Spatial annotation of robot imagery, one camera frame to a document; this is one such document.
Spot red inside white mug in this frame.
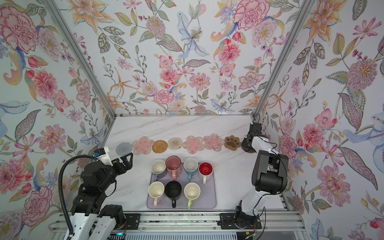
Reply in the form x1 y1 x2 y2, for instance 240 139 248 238
198 162 214 184

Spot aluminium corner post right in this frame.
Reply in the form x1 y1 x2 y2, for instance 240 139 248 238
252 0 314 118

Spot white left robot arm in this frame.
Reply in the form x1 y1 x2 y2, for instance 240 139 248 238
58 153 134 240

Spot aluminium corner post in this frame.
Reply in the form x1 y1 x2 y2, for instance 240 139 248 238
252 0 314 118
43 0 117 121

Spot cream mug pink handle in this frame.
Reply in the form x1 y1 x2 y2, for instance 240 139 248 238
148 181 165 208

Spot cream mug green handle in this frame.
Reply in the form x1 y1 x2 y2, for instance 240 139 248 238
184 183 201 210

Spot woven tan round coaster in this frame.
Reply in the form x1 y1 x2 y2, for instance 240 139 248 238
152 140 168 154

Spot cork paw coaster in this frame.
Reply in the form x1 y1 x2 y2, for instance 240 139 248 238
224 135 242 151

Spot dark navy small mug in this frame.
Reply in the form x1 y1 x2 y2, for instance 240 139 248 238
241 138 256 153

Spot white mug blue handle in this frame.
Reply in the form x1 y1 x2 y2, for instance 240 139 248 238
184 158 199 182

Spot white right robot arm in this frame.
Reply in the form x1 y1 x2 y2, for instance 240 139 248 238
234 123 289 225

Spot black mug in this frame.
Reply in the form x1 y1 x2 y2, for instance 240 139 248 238
165 181 182 209

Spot grey round coaster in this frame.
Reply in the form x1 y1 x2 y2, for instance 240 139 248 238
116 142 133 156

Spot colourful patterned round coaster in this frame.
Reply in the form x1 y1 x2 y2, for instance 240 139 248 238
168 137 183 151

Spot lilac tray mat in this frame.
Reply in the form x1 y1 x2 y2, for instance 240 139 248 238
147 166 217 210

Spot aluminium corner post left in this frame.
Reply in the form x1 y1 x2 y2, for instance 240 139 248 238
43 0 117 121

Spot cream mug purple handle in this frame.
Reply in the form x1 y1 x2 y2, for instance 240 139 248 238
151 160 168 182

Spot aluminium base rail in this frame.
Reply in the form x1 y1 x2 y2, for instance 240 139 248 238
47 209 307 240

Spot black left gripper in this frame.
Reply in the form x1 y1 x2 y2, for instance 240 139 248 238
98 153 135 193

